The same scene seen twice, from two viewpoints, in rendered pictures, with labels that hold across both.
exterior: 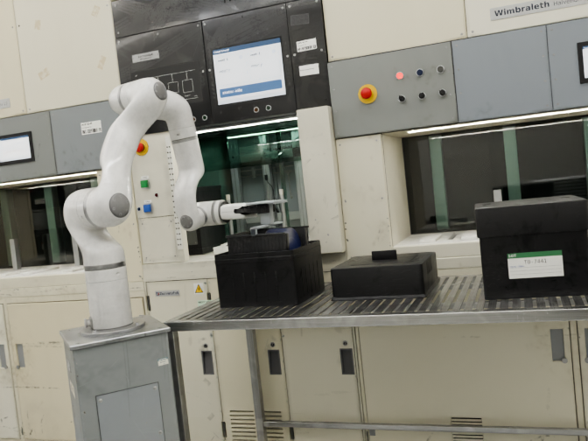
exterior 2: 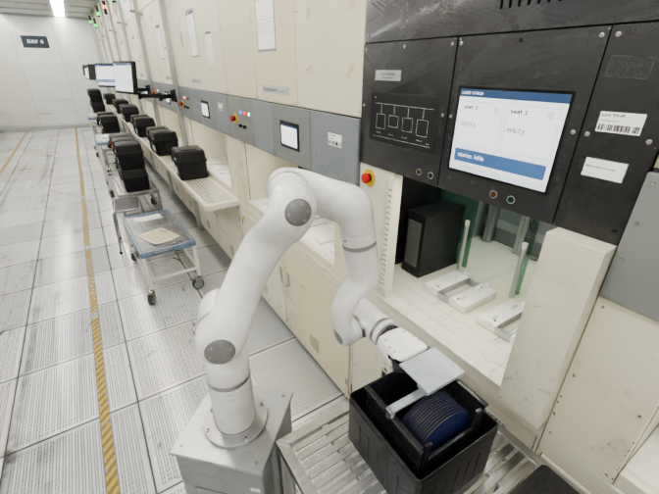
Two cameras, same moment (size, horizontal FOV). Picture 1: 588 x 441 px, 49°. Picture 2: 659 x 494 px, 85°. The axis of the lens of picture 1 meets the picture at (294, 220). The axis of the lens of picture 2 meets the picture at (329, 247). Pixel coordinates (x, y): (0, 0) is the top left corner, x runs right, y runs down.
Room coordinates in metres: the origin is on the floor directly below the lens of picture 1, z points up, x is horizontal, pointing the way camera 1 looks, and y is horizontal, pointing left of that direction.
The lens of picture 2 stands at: (1.48, -0.11, 1.73)
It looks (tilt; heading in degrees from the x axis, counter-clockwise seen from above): 27 degrees down; 37
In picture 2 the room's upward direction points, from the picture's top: straight up
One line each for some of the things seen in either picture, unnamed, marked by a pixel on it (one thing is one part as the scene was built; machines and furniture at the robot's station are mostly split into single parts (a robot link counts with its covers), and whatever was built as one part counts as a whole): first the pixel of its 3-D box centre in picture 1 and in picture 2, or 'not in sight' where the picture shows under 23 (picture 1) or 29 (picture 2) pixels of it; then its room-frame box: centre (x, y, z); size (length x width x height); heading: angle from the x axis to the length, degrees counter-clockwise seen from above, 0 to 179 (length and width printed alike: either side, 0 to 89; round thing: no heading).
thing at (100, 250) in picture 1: (94, 227); (224, 334); (1.92, 0.60, 1.07); 0.19 x 0.12 x 0.24; 52
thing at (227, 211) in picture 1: (237, 210); (399, 346); (2.18, 0.19, 1.06); 0.11 x 0.10 x 0.07; 68
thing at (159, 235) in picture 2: not in sight; (158, 235); (2.78, 2.68, 0.47); 0.31 x 0.23 x 0.02; 92
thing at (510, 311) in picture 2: not in sight; (519, 322); (2.74, -0.03, 0.89); 0.22 x 0.21 x 0.04; 160
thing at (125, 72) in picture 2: not in sight; (145, 82); (3.37, 3.50, 1.59); 0.50 x 0.41 x 0.36; 160
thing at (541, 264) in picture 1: (529, 245); not in sight; (1.84, -0.67, 0.89); 0.29 x 0.29 x 0.25; 74
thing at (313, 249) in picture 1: (271, 272); (417, 430); (2.14, 0.09, 0.85); 0.28 x 0.28 x 0.17; 69
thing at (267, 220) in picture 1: (269, 248); (421, 411); (2.14, 0.09, 0.93); 0.24 x 0.20 x 0.32; 159
